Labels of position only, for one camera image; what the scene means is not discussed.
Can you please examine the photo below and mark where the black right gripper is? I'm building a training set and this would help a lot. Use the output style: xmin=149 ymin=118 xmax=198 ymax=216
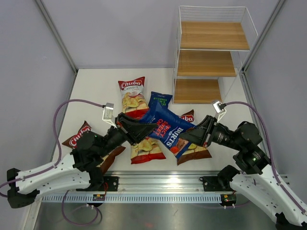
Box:
xmin=179 ymin=114 xmax=243 ymax=150

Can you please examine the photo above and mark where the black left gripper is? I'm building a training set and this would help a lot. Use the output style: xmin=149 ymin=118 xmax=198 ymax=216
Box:
xmin=97 ymin=112 xmax=157 ymax=158

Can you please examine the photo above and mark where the blue Burts spicy chilli bag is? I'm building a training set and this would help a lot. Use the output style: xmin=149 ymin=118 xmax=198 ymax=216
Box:
xmin=140 ymin=102 xmax=195 ymax=159

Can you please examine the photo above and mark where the blue Burts sea salt bag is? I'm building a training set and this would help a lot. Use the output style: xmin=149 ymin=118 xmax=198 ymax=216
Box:
xmin=148 ymin=92 xmax=173 ymax=108

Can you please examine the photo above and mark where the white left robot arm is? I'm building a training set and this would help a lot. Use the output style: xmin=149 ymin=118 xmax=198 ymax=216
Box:
xmin=7 ymin=113 xmax=158 ymax=208

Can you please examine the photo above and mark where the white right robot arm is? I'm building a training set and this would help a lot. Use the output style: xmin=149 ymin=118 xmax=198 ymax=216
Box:
xmin=179 ymin=115 xmax=307 ymax=230

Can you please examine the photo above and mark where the red Chuba bag in middle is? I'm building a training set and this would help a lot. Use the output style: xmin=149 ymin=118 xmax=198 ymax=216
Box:
xmin=130 ymin=137 xmax=166 ymax=164

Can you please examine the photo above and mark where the red chuba bag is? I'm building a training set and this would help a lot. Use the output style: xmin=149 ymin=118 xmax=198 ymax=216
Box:
xmin=130 ymin=137 xmax=166 ymax=164
xmin=118 ymin=76 xmax=149 ymax=119

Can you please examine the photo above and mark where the brown Chuba bag on right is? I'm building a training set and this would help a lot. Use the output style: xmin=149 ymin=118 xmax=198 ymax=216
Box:
xmin=177 ymin=109 xmax=212 ymax=165

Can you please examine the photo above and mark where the brown chuba bag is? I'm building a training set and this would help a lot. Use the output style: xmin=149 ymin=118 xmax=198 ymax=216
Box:
xmin=62 ymin=121 xmax=126 ymax=174
xmin=177 ymin=109 xmax=212 ymax=165

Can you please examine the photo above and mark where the red Chuba bag at back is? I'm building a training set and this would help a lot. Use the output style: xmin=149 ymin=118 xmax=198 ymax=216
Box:
xmin=118 ymin=76 xmax=149 ymax=119

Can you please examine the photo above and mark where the brown Chuba bag on left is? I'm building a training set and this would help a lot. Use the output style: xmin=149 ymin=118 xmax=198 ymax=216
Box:
xmin=62 ymin=121 xmax=126 ymax=174

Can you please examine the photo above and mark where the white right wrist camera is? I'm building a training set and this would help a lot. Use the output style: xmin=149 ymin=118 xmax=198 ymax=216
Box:
xmin=212 ymin=101 xmax=226 ymax=122

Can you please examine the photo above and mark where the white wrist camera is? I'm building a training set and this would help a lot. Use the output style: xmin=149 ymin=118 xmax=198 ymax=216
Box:
xmin=102 ymin=103 xmax=116 ymax=127
xmin=212 ymin=101 xmax=226 ymax=122

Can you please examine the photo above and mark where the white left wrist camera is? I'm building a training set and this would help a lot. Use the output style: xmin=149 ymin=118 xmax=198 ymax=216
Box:
xmin=102 ymin=103 xmax=116 ymax=127

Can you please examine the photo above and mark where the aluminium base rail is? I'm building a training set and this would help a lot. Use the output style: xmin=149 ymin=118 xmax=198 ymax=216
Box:
xmin=40 ymin=171 xmax=233 ymax=204

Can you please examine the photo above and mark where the right aluminium frame post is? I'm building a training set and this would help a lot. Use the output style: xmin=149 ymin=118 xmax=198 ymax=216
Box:
xmin=241 ymin=0 xmax=287 ymax=72

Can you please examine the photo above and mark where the aluminium frame post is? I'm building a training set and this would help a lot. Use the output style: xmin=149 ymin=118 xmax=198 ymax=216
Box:
xmin=241 ymin=0 xmax=287 ymax=72
xmin=35 ymin=0 xmax=78 ymax=74

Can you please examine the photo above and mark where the white wire wooden shelf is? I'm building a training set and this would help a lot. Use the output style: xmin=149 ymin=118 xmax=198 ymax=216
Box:
xmin=173 ymin=6 xmax=258 ymax=104

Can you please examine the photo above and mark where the left aluminium frame post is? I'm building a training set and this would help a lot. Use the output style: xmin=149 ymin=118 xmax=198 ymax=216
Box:
xmin=35 ymin=0 xmax=78 ymax=74

